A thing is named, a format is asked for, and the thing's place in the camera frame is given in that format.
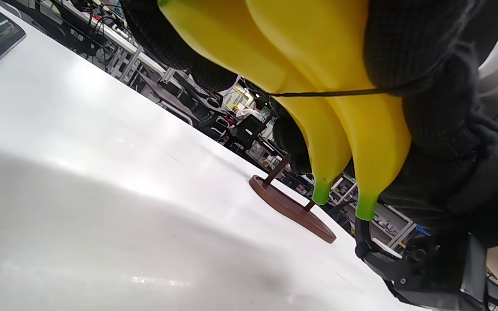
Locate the person's right hand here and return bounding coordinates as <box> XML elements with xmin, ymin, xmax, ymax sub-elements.
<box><xmin>273</xmin><ymin>41</ymin><xmax>498</xmax><ymax>249</ymax></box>

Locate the person's left hand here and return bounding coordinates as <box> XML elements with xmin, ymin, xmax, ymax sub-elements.
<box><xmin>119</xmin><ymin>0</ymin><xmax>479</xmax><ymax>96</ymax></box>

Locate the yellow plastic banana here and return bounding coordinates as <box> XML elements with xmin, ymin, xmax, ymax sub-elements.
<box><xmin>158</xmin><ymin>0</ymin><xmax>352</xmax><ymax>206</ymax></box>
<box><xmin>245</xmin><ymin>0</ymin><xmax>413</xmax><ymax>221</ymax></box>

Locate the black elastic band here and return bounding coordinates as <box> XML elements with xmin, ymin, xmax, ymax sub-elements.
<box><xmin>270</xmin><ymin>86</ymin><xmax>405</xmax><ymax>98</ymax></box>

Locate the brown wooden hook stand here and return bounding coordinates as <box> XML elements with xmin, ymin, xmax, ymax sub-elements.
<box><xmin>249</xmin><ymin>153</ymin><xmax>337</xmax><ymax>244</ymax></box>

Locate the brown side table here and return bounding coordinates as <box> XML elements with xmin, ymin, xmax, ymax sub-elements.
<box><xmin>139</xmin><ymin>71</ymin><xmax>203</xmax><ymax>127</ymax></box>

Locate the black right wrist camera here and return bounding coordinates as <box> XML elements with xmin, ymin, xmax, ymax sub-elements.
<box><xmin>354</xmin><ymin>216</ymin><xmax>488</xmax><ymax>311</ymax></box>

